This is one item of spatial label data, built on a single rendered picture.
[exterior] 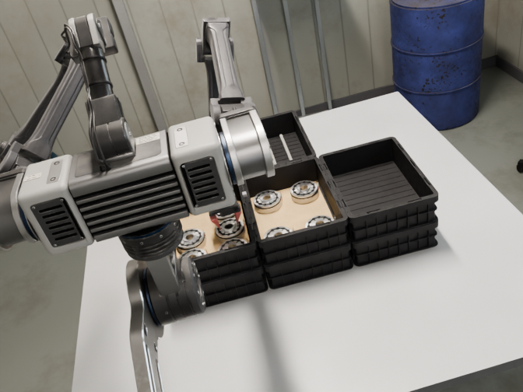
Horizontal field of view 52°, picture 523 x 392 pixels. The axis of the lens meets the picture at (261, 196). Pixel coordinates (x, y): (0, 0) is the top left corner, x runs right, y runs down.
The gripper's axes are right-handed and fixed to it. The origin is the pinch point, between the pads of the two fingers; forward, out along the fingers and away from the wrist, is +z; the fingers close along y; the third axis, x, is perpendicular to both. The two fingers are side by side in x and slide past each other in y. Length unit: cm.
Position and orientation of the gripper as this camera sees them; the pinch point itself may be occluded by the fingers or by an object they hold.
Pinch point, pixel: (228, 224)
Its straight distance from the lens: 186.2
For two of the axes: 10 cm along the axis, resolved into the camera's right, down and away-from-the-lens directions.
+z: 1.8, 7.9, 5.9
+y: -9.5, 2.9, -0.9
